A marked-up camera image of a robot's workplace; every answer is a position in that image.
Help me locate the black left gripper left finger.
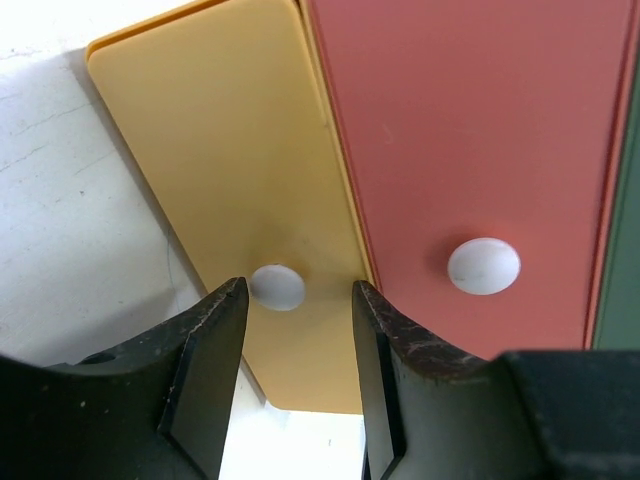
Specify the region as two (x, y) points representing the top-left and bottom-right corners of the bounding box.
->
(1, 278), (249, 479)

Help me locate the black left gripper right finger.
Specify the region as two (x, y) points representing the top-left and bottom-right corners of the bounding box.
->
(352, 281), (639, 479)

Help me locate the green drawer tray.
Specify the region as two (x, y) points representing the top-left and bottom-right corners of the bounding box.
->
(593, 78), (639, 350)

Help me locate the salmon drawer tray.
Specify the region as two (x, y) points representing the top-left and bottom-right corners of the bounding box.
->
(307, 1), (639, 358)

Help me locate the yellow drawer tray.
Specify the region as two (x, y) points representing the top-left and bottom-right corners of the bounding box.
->
(86, 1), (371, 414)

